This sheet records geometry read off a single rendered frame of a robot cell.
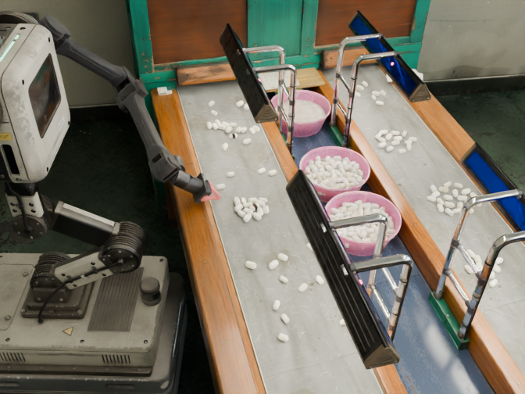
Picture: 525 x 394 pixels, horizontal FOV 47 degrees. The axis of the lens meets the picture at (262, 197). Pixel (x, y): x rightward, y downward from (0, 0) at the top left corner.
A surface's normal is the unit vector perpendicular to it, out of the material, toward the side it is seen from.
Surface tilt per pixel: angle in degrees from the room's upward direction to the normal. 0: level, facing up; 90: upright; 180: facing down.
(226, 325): 0
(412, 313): 0
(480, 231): 0
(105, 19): 90
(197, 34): 90
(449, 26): 90
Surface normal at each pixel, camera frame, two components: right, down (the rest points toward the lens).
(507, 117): 0.01, -0.76
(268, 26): 0.25, 0.64
